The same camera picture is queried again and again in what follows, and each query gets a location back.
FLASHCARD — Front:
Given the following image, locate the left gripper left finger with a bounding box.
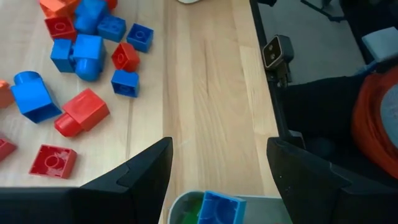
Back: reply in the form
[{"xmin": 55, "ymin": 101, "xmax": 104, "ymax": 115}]
[{"xmin": 74, "ymin": 136, "xmax": 174, "ymax": 224}]

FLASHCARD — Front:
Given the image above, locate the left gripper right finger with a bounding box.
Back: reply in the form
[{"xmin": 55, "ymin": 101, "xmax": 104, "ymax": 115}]
[{"xmin": 266, "ymin": 136, "xmax": 352, "ymax": 224}]

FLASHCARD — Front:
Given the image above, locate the large green building block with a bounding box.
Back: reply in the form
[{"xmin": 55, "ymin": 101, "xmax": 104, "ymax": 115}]
[{"xmin": 178, "ymin": 198, "xmax": 205, "ymax": 224}]

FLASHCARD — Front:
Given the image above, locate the large blue building block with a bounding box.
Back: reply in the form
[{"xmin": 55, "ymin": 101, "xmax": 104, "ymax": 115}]
[{"xmin": 197, "ymin": 190, "xmax": 247, "ymax": 224}]

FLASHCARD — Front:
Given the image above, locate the small red building block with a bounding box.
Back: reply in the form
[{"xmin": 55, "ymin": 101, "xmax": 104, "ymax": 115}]
[
  {"xmin": 44, "ymin": 16, "xmax": 78, "ymax": 42},
  {"xmin": 29, "ymin": 144, "xmax": 78, "ymax": 180},
  {"xmin": 111, "ymin": 42, "xmax": 141, "ymax": 73},
  {"xmin": 0, "ymin": 138, "xmax": 18, "ymax": 163}
]

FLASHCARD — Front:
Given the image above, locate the small blue building block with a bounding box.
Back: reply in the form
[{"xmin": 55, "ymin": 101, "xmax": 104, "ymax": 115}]
[
  {"xmin": 126, "ymin": 22, "xmax": 155, "ymax": 54},
  {"xmin": 96, "ymin": 14, "xmax": 127, "ymax": 44},
  {"xmin": 50, "ymin": 38, "xmax": 76, "ymax": 73},
  {"xmin": 111, "ymin": 69, "xmax": 141, "ymax": 98}
]

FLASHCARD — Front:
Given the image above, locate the medium blue building block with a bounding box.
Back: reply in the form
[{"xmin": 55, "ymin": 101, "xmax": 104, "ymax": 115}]
[
  {"xmin": 73, "ymin": 0, "xmax": 109, "ymax": 35},
  {"xmin": 72, "ymin": 34, "xmax": 107, "ymax": 83},
  {"xmin": 11, "ymin": 70, "xmax": 63, "ymax": 124}
]

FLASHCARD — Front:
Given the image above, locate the small orange building block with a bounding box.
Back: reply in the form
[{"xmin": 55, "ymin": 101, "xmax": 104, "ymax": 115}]
[
  {"xmin": 39, "ymin": 0, "xmax": 80, "ymax": 18},
  {"xmin": 0, "ymin": 80, "xmax": 15, "ymax": 110}
]

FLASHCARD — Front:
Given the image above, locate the light grey plastic tray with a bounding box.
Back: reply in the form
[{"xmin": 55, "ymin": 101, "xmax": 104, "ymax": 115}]
[{"xmin": 167, "ymin": 190, "xmax": 293, "ymax": 224}]

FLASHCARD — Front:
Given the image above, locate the black bulky object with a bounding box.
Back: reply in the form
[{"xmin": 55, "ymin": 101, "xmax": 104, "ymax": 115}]
[{"xmin": 273, "ymin": 73, "xmax": 398, "ymax": 187}]

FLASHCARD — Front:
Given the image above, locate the orange round object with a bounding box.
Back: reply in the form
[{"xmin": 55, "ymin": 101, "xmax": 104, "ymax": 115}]
[{"xmin": 351, "ymin": 66, "xmax": 398, "ymax": 180}]

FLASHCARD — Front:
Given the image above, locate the light grey box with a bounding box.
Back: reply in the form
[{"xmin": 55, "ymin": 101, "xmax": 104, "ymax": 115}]
[{"xmin": 361, "ymin": 26, "xmax": 398, "ymax": 63}]

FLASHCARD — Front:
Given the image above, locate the grey stereo camera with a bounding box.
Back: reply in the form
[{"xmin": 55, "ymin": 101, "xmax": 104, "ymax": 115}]
[{"xmin": 262, "ymin": 34, "xmax": 295, "ymax": 88}]

